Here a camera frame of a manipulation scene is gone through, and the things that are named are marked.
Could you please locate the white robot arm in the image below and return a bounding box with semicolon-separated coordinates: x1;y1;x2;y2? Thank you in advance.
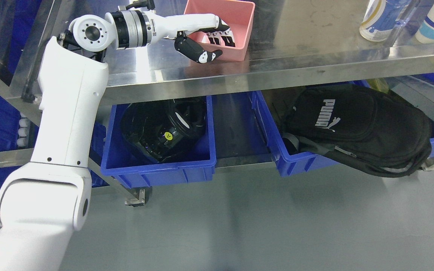
0;0;155;271

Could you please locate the blue bin with backpack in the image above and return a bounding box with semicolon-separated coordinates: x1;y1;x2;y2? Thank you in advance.
249;73;434;177

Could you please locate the black Puma backpack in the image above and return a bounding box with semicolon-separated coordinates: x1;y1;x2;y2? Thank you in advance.
282;84;432;177

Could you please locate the blue white bottle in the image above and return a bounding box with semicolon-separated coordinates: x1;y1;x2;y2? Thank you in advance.
359;0;411;42

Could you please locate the blue bin lower left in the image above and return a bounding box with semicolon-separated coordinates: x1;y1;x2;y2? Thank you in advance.
0;122;107;188

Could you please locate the black helmet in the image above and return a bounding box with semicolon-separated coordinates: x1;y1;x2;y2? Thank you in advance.
119;97;207;164

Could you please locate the pink plastic storage box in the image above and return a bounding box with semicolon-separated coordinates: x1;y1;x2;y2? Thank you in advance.
184;0;255;62

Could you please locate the blue bin with helmet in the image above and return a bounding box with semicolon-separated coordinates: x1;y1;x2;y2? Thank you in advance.
101;96;217;188

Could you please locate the steel shelf rack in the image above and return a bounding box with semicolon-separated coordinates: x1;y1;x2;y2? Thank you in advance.
0;0;434;208

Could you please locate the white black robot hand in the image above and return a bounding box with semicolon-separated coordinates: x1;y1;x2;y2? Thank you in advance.
149;13;237;64

